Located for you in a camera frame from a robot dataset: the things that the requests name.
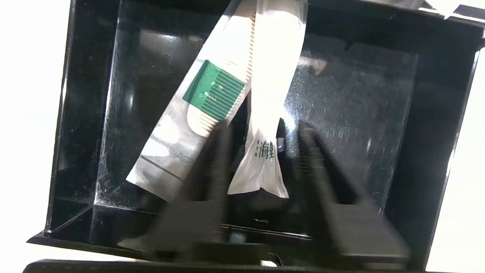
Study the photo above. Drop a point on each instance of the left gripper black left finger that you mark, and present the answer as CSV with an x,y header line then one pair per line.
x,y
189,204

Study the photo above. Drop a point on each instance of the black glossy tray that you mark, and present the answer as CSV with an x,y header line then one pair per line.
x,y
360,94

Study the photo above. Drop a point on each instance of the long green-label toothbrush packet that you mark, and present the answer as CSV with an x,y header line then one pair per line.
x,y
269,94

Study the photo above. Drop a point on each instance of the green-label comb packet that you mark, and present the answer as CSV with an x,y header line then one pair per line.
x,y
197,113

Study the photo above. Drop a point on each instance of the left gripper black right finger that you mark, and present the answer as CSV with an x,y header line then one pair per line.
x,y
348,220

